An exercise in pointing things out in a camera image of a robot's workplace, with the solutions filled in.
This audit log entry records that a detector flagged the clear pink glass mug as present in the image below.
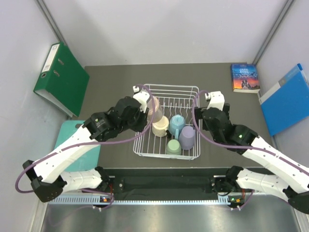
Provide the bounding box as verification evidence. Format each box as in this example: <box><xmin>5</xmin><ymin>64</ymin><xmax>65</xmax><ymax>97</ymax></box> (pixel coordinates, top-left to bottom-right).
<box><xmin>147</xmin><ymin>97</ymin><xmax>163</xmax><ymax>123</ymax></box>

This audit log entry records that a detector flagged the cream ceramic mug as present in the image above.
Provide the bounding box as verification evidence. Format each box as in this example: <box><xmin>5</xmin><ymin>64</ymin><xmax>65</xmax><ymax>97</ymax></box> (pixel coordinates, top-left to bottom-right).
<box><xmin>152</xmin><ymin>116</ymin><xmax>169</xmax><ymax>137</ymax></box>

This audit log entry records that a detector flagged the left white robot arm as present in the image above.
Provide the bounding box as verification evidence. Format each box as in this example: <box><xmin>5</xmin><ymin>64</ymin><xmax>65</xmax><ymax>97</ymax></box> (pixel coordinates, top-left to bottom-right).
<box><xmin>23</xmin><ymin>92</ymin><xmax>151</xmax><ymax>203</ymax></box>

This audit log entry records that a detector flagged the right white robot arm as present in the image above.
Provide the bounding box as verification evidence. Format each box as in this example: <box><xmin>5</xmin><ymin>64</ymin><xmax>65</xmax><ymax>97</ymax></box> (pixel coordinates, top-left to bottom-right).
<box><xmin>192</xmin><ymin>103</ymin><xmax>309</xmax><ymax>214</ymax></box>

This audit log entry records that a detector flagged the purple cup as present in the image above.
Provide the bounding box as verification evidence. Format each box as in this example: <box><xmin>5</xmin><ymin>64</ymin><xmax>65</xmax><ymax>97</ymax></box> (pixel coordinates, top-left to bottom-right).
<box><xmin>179</xmin><ymin>126</ymin><xmax>196</xmax><ymax>150</ymax></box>

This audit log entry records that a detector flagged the light blue mug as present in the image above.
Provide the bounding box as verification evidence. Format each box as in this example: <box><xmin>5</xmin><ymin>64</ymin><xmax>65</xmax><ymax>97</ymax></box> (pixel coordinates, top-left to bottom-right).
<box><xmin>169</xmin><ymin>115</ymin><xmax>185</xmax><ymax>140</ymax></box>

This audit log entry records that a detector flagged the green cup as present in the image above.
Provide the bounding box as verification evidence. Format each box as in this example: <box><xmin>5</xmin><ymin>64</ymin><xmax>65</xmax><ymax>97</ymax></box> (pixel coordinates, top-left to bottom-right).
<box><xmin>166</xmin><ymin>139</ymin><xmax>182</xmax><ymax>155</ymax></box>

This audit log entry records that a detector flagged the Jane Eyre paperback book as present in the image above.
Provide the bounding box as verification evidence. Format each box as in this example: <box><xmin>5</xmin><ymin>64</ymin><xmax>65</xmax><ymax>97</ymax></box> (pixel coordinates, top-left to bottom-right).
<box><xmin>230</xmin><ymin>63</ymin><xmax>260</xmax><ymax>94</ymax></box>

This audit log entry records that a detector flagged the teal cutting board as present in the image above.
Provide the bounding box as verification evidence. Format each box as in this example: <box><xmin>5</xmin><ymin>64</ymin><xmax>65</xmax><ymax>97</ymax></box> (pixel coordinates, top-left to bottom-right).
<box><xmin>53</xmin><ymin>120</ymin><xmax>101</xmax><ymax>173</ymax></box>

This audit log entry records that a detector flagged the blue plastic folder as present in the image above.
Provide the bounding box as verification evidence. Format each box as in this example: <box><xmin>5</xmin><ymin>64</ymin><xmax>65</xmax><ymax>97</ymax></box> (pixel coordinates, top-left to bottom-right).
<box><xmin>259</xmin><ymin>63</ymin><xmax>309</xmax><ymax>136</ymax></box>

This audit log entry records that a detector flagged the green lever arch binder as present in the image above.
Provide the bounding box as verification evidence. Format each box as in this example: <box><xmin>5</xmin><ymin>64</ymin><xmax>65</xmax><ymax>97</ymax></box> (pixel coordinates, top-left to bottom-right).
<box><xmin>33</xmin><ymin>42</ymin><xmax>89</xmax><ymax>117</ymax></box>

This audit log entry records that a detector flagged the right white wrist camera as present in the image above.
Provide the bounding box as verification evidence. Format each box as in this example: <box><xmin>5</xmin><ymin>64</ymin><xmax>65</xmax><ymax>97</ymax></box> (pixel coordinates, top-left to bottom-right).
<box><xmin>205</xmin><ymin>91</ymin><xmax>225</xmax><ymax>111</ymax></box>

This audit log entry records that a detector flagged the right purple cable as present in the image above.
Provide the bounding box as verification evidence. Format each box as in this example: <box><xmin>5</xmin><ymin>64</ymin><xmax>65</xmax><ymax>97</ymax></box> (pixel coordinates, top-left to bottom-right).
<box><xmin>192</xmin><ymin>90</ymin><xmax>309</xmax><ymax>177</ymax></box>

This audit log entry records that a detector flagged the white wire dish rack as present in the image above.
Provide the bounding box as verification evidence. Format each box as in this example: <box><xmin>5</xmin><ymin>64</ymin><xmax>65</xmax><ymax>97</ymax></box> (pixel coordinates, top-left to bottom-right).
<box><xmin>133</xmin><ymin>84</ymin><xmax>201</xmax><ymax>160</ymax></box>

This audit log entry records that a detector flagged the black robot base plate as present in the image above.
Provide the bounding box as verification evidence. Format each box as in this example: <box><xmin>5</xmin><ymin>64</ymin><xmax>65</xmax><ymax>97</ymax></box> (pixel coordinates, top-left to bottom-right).
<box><xmin>82</xmin><ymin>168</ymin><xmax>273</xmax><ymax>196</ymax></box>

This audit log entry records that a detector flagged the grey slotted cable duct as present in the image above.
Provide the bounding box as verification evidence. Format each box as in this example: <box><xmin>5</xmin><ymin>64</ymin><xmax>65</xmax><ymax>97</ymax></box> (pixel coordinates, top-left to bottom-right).
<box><xmin>49</xmin><ymin>194</ymin><xmax>241</xmax><ymax>205</ymax></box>

